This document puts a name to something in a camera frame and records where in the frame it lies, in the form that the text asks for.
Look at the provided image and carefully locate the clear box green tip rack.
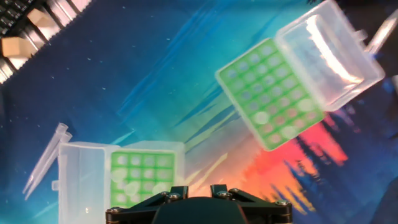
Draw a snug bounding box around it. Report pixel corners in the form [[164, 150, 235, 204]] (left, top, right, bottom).
[[215, 0, 386, 152], [51, 140, 187, 224]]

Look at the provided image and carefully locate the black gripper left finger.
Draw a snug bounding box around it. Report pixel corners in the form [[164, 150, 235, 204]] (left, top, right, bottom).
[[106, 185, 190, 224]]

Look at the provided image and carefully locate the printed sunset landscape cloth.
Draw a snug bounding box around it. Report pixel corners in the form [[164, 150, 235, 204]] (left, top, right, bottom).
[[0, 0, 398, 224]]

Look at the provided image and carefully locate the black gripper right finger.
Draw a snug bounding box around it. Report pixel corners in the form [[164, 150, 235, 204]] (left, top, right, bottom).
[[211, 185, 293, 224]]

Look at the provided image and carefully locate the slim blue-capped conical tube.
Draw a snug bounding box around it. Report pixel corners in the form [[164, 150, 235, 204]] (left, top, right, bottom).
[[365, 8, 398, 55]]

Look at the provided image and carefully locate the black computer keyboard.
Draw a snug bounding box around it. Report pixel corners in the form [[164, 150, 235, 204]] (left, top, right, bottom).
[[0, 0, 35, 37]]

